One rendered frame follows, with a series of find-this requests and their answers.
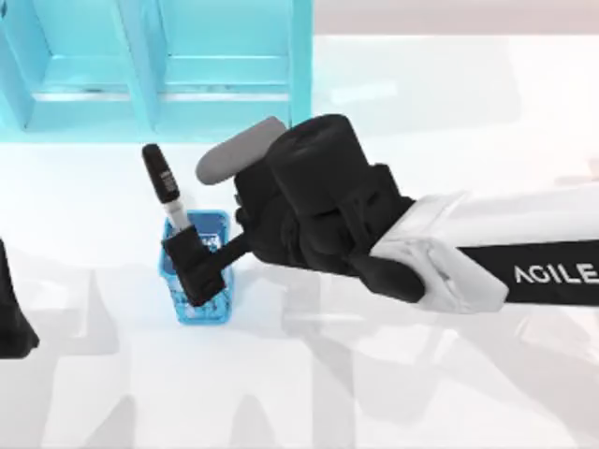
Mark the black marker pen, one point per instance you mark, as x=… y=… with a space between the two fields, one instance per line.
x=161 y=178

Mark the blue pierced pen holder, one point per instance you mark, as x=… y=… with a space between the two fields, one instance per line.
x=220 y=224

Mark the pale grey rounded box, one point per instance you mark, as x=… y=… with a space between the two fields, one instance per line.
x=234 y=152

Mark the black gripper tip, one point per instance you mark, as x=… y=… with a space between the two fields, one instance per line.
x=14 y=322

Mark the light blue rack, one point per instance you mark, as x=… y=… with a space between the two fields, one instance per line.
x=140 y=56

